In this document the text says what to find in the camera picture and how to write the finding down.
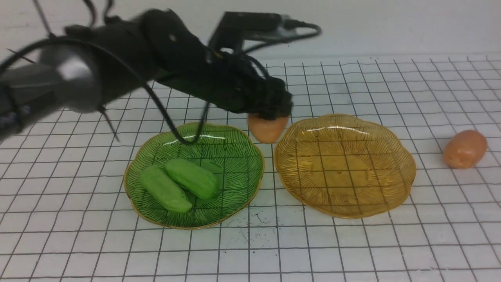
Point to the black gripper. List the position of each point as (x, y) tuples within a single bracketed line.
[(240, 86)]

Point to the brown potato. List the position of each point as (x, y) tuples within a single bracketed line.
[(266, 131), (465, 149)]

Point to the green gourd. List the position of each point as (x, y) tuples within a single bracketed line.
[(199, 181), (164, 190)]

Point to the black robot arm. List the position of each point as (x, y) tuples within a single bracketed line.
[(88, 68)]

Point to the green transparent plastic plate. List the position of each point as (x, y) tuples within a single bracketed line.
[(225, 151)]

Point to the amber transparent plastic plate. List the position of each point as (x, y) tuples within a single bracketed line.
[(344, 166)]

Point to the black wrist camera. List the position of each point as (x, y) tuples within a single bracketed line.
[(236, 27)]

